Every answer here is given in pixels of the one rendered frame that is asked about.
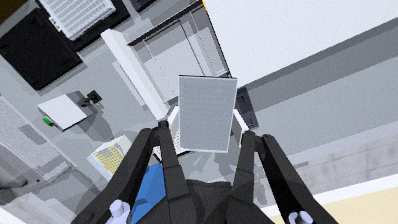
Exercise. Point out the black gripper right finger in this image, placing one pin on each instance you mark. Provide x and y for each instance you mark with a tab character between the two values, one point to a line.
295	202

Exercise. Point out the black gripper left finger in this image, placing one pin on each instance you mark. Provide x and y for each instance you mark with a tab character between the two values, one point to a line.
114	203

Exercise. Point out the dark grey bench mat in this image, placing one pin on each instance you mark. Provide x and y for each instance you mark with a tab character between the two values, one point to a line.
340	91

